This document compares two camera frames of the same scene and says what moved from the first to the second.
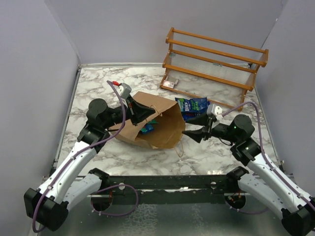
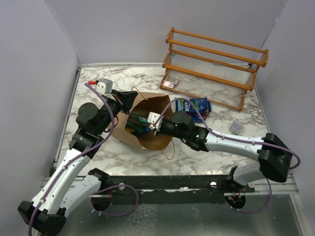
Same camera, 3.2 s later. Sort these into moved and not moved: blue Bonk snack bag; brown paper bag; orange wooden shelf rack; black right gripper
Moved: brown paper bag; black right gripper
Not moved: orange wooden shelf rack; blue Bonk snack bag
